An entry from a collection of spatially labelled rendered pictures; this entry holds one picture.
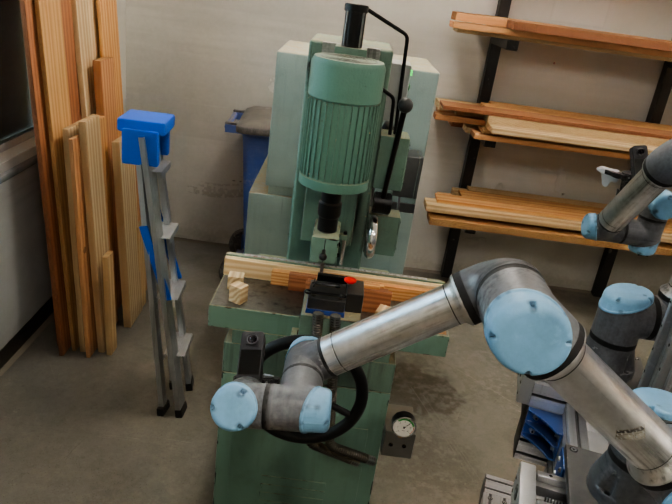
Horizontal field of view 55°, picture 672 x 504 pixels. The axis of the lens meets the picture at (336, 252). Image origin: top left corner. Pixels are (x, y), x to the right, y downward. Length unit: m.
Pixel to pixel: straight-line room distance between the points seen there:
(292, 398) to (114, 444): 1.59
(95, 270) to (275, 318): 1.43
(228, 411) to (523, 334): 0.47
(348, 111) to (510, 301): 0.70
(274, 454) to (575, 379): 1.01
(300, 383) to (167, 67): 3.08
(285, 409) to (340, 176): 0.66
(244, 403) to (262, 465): 0.83
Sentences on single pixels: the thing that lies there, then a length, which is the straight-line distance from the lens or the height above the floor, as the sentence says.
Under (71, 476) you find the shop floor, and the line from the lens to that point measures 2.49.
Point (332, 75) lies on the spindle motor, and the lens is 1.48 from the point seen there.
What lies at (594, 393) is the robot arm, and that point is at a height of 1.15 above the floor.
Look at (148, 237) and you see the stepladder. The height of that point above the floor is 0.75.
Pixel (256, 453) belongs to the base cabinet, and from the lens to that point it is 1.84.
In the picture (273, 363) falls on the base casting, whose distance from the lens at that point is 1.66.
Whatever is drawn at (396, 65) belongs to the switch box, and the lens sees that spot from 1.83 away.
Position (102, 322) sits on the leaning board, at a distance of 3.02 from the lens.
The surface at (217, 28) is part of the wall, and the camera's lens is 3.88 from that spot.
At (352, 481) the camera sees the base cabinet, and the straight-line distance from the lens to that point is 1.88.
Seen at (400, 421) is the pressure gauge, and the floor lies 0.68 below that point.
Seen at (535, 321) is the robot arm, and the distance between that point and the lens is 0.95.
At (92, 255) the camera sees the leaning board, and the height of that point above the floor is 0.48.
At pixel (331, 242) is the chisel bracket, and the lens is 1.62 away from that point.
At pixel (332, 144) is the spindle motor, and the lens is 1.51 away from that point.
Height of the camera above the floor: 1.67
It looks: 23 degrees down
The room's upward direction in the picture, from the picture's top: 8 degrees clockwise
